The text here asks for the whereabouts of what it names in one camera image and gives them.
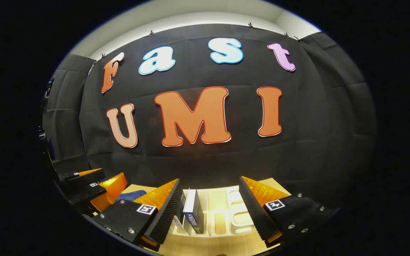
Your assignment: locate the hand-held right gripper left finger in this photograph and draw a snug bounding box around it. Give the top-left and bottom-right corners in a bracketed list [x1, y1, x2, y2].
[91, 178, 184, 252]

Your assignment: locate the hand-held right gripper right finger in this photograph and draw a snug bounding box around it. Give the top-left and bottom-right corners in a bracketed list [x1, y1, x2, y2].
[239, 176, 341, 248]

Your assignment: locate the dark blue book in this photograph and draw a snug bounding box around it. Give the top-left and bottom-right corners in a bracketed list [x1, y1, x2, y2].
[183, 188, 205, 234]

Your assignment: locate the white bookshelf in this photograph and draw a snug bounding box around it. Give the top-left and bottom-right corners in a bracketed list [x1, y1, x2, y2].
[171, 186, 259, 237]

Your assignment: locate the blue schoolbag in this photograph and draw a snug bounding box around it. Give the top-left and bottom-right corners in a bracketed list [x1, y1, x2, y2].
[115, 190, 148, 203]

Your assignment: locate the black backdrop cloth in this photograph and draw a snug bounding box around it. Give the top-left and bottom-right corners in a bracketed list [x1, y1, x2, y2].
[41, 23, 378, 221]

